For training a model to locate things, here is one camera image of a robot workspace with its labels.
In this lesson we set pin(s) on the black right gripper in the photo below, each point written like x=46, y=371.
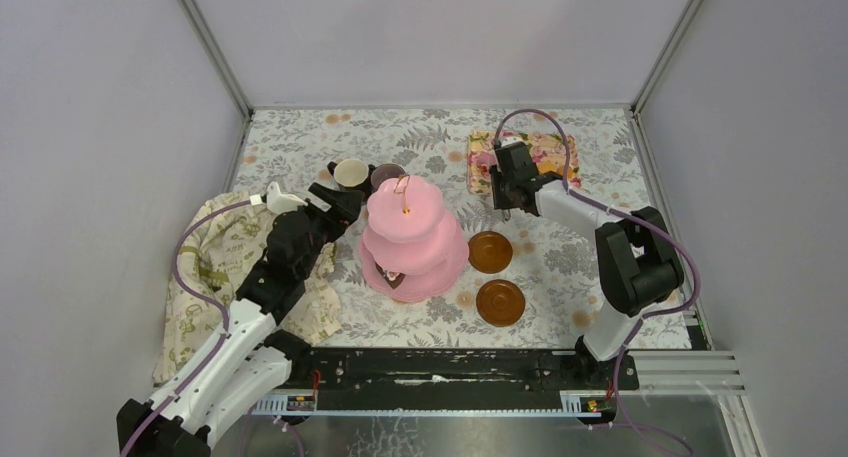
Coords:
x=498, y=202

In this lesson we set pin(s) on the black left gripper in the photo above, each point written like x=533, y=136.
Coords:
x=325, y=211

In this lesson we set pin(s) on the chocolate cake slice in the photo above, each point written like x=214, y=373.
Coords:
x=388, y=279

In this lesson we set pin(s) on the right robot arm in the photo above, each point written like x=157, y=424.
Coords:
x=638, y=267

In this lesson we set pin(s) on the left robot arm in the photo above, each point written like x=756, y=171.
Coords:
x=247, y=354

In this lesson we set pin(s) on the floral yellow tray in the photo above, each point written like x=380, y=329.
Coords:
x=546, y=149

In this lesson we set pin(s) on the cream green patterned cloth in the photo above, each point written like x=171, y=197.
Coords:
x=214, y=261

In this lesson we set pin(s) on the brown wooden saucer far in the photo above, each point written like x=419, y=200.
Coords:
x=490, y=252

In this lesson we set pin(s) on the brown wooden saucer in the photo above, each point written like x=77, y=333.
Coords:
x=490, y=252
x=500, y=302

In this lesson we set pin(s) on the black mug white inside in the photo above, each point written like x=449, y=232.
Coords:
x=352, y=174

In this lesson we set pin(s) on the dark purple cup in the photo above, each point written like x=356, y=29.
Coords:
x=384, y=172

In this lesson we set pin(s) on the pink three-tier cake stand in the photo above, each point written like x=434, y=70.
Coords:
x=411, y=229

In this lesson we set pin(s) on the floral grey tablecloth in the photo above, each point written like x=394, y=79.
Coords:
x=554, y=267

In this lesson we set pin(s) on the brown wooden saucer near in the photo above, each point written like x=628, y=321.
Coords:
x=500, y=302

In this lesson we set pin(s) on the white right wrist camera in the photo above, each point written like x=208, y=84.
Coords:
x=511, y=140

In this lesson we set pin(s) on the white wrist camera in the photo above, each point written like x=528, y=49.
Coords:
x=279, y=202
x=511, y=140

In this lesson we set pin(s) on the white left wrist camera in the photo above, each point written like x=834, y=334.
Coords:
x=279, y=202

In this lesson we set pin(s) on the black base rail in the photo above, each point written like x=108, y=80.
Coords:
x=356, y=381

